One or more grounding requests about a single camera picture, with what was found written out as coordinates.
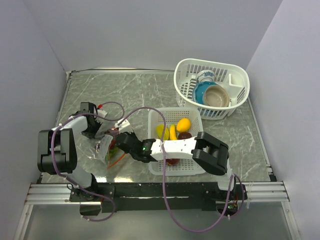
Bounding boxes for purple fake grapes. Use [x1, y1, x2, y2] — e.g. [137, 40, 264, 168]
[105, 128, 119, 138]

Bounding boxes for clear zip top bag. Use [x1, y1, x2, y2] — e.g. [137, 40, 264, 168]
[94, 130, 126, 169]

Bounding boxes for yellow fake banana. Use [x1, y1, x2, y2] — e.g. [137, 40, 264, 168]
[169, 124, 178, 141]

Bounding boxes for dark red fake plum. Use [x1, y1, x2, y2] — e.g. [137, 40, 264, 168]
[177, 132, 192, 140]

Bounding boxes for yellow fake lemon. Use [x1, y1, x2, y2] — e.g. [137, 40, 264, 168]
[176, 118, 191, 133]

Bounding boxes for white perforated rectangular basket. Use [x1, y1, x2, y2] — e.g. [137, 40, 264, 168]
[148, 107, 205, 177]

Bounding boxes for red fake apple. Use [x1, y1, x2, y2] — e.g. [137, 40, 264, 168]
[166, 158, 180, 167]

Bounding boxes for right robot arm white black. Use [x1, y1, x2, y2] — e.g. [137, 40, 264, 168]
[115, 131, 237, 199]

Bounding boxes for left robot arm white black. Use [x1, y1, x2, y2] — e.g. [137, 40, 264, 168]
[37, 102, 102, 201]

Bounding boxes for green fake lettuce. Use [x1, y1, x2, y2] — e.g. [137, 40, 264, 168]
[106, 146, 119, 161]

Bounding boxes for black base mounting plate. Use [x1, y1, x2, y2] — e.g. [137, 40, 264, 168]
[69, 182, 248, 216]

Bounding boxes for teal bowl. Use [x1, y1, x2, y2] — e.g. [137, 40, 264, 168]
[192, 81, 217, 105]

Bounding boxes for beige bowl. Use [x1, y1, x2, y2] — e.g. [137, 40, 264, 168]
[203, 85, 230, 108]

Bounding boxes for blue white porcelain cup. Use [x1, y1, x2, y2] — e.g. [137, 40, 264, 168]
[195, 69, 216, 84]

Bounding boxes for white oval dish rack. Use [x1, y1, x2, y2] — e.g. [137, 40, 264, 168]
[173, 58, 250, 120]

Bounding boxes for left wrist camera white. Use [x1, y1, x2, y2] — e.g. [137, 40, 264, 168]
[96, 109, 109, 122]

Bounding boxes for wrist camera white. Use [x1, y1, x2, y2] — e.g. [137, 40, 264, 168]
[96, 109, 109, 122]
[114, 119, 134, 134]

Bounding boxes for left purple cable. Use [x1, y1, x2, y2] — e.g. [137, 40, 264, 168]
[51, 101, 125, 223]

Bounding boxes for purple cable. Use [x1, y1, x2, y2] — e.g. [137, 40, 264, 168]
[51, 101, 125, 223]
[118, 106, 245, 232]

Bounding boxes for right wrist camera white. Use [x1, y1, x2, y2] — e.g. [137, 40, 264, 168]
[114, 119, 134, 134]

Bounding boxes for aluminium frame rail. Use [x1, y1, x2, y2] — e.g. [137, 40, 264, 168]
[24, 182, 290, 205]

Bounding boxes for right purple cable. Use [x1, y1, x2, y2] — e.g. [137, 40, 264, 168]
[118, 106, 245, 232]

